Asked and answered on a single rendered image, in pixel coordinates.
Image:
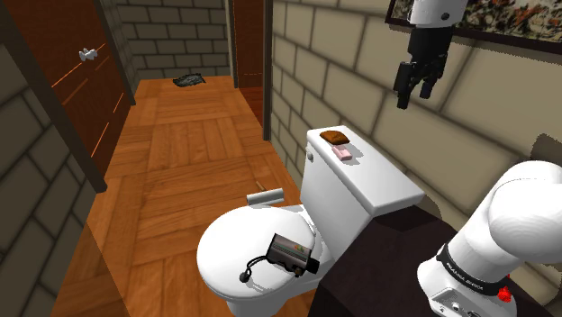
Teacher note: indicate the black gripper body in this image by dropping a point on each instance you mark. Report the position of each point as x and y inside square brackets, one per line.
[429, 46]

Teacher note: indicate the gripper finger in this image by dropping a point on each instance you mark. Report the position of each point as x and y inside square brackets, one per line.
[429, 87]
[405, 85]

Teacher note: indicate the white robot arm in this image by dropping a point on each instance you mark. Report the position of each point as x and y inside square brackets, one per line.
[518, 219]

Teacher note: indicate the brown oval soap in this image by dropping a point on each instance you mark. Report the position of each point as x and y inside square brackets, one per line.
[334, 137]

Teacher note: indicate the pink soap bar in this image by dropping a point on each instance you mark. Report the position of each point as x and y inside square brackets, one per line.
[342, 153]

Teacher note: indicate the white toilet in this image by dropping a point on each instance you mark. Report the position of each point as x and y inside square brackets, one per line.
[338, 197]

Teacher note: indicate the plain brown wooden door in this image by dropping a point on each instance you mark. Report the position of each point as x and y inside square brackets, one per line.
[248, 44]

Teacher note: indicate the small brown stick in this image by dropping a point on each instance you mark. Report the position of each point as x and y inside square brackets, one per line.
[259, 185]

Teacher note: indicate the grey cylinder roll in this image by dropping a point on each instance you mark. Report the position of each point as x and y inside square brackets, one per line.
[265, 197]

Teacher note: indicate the dark robot stand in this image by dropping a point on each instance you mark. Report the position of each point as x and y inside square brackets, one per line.
[386, 263]

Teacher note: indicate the dark grey crumpled cloth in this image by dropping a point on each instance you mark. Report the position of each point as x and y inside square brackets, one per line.
[189, 80]

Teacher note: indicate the framed abstract wall picture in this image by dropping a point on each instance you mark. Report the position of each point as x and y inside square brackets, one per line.
[505, 19]

